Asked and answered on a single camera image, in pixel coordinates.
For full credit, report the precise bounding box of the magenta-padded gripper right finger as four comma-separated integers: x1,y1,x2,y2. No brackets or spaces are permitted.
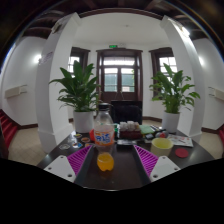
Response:
127,144,182,186

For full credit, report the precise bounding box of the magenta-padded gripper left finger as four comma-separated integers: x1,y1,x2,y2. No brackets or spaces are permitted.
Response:
43,145,98,186

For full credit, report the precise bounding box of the clear orange drink bottle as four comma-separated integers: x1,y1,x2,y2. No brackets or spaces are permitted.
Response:
93,103,116,173

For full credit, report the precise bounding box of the pale yellow cup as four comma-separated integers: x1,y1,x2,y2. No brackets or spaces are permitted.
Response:
150,137,174,158

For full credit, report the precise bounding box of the flat round red coaster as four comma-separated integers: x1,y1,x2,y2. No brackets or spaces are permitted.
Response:
174,147,190,159

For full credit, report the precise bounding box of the printed paper leaflet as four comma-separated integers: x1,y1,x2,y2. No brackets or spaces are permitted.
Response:
168,134,194,148

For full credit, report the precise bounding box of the green flat pack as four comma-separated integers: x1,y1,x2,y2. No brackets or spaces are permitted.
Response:
139,124,156,136

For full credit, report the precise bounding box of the red box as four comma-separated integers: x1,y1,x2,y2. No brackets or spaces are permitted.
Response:
88,128,96,143

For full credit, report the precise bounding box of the brown box of white packets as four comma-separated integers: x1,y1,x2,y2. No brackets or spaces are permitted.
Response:
118,120,143,140

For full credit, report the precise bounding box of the red carpeted staircase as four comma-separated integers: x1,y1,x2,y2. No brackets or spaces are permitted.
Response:
218,126,224,148
0,109,19,149

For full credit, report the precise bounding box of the black chair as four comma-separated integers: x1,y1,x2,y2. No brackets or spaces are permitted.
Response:
110,99,144,126

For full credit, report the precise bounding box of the leafy plant in white pot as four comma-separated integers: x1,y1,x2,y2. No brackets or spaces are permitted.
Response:
49,60,101,134
149,63,201,134

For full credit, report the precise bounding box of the dark wooden double door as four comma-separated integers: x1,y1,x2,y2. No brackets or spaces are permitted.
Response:
96,48,144,103

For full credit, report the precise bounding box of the dark framed window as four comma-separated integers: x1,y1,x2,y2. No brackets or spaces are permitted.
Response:
149,47,179,98
68,47,91,78

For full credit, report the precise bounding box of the glowing pillar lamp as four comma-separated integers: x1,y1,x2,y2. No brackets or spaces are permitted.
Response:
181,26,191,37

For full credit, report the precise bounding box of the white wall unit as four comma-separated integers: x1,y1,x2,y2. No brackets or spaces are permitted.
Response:
4,84,28,99
208,86,224,102

